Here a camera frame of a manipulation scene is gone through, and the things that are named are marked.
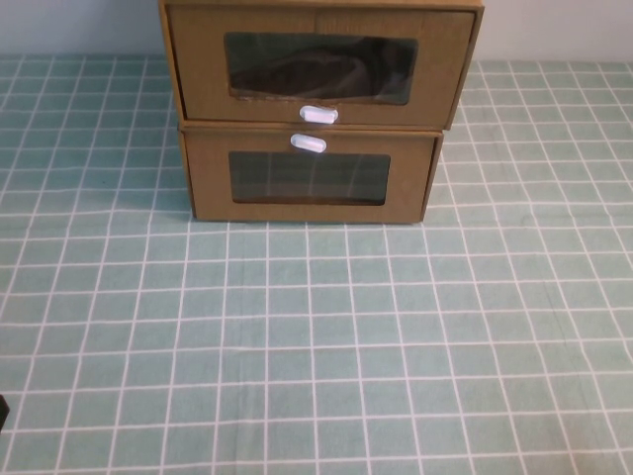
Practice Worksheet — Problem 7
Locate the cardboard drawer with window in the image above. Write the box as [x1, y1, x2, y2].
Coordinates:
[166, 5, 478, 128]
[183, 130, 437, 223]

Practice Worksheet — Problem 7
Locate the green checked tablecloth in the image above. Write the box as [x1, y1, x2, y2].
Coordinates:
[0, 52, 633, 475]

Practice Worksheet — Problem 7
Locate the white plastic drawer handle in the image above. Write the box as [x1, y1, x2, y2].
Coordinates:
[298, 104, 340, 126]
[289, 132, 328, 154]

